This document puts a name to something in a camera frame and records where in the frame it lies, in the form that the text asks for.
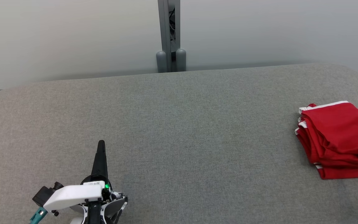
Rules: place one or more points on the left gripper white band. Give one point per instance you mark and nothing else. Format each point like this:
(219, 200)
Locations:
(73, 194)

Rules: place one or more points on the red white number 23 jersey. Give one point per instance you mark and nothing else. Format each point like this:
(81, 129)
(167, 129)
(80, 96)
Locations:
(346, 172)

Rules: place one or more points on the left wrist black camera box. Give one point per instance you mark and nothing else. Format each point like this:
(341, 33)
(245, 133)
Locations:
(43, 196)

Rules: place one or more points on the grey cylindrical post foot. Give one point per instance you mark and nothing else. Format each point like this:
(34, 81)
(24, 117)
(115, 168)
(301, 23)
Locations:
(181, 60)
(161, 62)

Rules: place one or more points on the grey metal partition post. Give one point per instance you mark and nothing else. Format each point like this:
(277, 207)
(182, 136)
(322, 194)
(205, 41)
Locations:
(166, 25)

